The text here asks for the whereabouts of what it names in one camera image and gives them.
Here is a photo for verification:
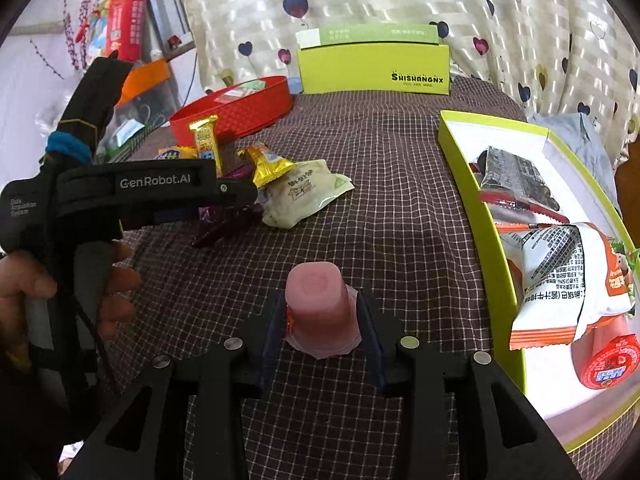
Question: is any red woven plastic basket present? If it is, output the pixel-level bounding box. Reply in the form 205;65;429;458
169;76;293;146

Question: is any yellow rice bar wrapper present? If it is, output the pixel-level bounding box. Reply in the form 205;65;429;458
189;115;222;177

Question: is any heart pattern curtain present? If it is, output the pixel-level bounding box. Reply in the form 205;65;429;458
182;0;639;166

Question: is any orange storage bin lid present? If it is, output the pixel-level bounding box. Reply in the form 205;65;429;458
117;58;170;106

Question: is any checkered dark bed cloth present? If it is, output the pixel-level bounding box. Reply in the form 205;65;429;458
107;77;524;479

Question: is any white orange snack bag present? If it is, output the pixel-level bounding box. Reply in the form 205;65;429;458
500;222;636;350

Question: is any cream green snack packet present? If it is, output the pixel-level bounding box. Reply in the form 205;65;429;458
257;159;355;230

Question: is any green open snack box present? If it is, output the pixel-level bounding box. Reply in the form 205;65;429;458
438;110;639;452

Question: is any person's left hand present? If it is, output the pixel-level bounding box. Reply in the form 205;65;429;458
0;239;143;356

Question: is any red lid jelly cup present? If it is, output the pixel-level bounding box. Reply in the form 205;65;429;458
570;314;639;390

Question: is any purple snack wrapper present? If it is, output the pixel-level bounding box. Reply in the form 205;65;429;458
191;162;262;248

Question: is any red gift box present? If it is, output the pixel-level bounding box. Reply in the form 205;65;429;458
75;0;146;65

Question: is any dark printed snack packet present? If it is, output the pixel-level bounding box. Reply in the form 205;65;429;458
470;146;570;223

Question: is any yellow blue biscuit bag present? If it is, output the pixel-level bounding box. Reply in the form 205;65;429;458
155;145;198;160

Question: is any gold candy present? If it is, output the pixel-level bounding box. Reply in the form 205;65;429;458
238;142;295;188

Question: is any blue grey garment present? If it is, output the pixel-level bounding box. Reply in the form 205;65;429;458
528;113;622;214

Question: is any pink jelly cup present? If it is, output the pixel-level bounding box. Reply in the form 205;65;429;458
284;261;361;360

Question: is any green box lid upright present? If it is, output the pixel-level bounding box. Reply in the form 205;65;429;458
296;23;450;96

